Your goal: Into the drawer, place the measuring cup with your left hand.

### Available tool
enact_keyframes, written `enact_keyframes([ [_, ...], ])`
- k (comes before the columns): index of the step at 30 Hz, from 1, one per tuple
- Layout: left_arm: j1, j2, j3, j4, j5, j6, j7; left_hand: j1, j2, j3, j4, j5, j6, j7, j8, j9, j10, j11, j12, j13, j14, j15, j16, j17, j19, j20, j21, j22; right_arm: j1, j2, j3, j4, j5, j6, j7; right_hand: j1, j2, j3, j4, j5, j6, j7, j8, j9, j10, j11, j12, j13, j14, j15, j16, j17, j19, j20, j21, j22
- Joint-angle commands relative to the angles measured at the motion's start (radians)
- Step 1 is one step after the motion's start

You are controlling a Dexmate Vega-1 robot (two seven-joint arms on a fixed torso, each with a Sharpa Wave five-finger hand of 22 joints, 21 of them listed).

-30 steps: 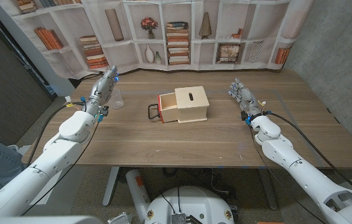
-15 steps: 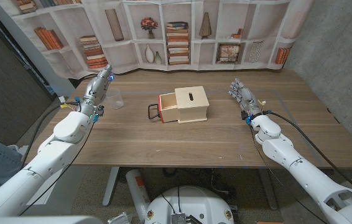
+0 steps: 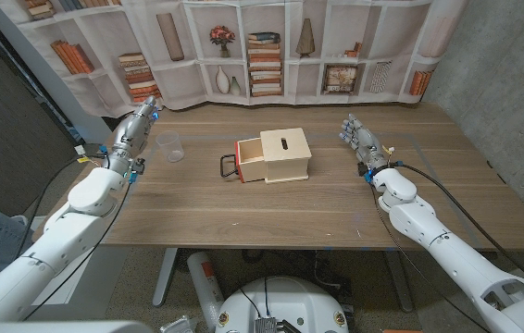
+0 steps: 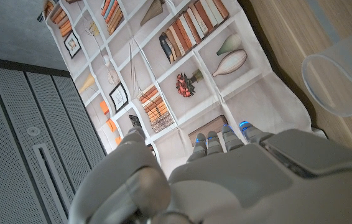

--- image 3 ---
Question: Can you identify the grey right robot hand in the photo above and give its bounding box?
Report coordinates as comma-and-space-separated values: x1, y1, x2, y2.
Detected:
339, 114, 391, 173

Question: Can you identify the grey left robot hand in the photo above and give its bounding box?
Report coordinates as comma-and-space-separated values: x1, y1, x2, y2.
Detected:
107, 95, 160, 176

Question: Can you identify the clear plastic measuring cup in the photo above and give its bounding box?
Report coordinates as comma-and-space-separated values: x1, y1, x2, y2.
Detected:
155, 129, 185, 164

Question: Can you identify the wooden box with slot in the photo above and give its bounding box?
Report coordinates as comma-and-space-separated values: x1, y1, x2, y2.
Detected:
259, 127, 313, 185

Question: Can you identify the printed bookshelf backdrop cloth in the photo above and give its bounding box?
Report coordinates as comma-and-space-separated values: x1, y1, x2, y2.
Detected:
0, 0, 469, 119

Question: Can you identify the dark perforated panel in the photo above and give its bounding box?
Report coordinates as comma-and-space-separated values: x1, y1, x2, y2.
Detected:
0, 4, 83, 217

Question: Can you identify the grey table leg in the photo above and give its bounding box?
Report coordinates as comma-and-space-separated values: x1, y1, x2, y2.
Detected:
152, 248, 180, 308
383, 251, 414, 314

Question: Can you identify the white roll with orange label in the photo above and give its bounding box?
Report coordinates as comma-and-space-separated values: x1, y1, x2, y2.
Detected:
186, 251, 225, 332

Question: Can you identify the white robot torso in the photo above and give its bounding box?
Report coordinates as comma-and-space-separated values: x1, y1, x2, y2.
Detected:
215, 276, 350, 333

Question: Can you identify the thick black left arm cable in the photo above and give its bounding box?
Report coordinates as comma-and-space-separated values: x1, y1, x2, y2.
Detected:
11, 154, 111, 260

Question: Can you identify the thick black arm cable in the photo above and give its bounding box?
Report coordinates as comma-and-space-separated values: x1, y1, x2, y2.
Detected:
394, 161, 524, 284
11, 154, 111, 260

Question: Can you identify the wooden drawer red front black handle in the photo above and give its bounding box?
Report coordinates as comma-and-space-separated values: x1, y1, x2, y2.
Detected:
219, 137, 268, 184

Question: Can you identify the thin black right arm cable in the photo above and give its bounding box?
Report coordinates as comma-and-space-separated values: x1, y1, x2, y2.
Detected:
367, 182, 493, 333

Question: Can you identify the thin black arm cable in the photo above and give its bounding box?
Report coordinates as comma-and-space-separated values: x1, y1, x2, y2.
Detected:
23, 182, 133, 321
367, 182, 493, 333

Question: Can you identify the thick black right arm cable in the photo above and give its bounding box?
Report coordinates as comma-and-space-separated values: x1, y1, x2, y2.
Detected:
394, 161, 524, 284

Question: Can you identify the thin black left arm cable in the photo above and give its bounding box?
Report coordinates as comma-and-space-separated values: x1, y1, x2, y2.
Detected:
23, 182, 133, 321

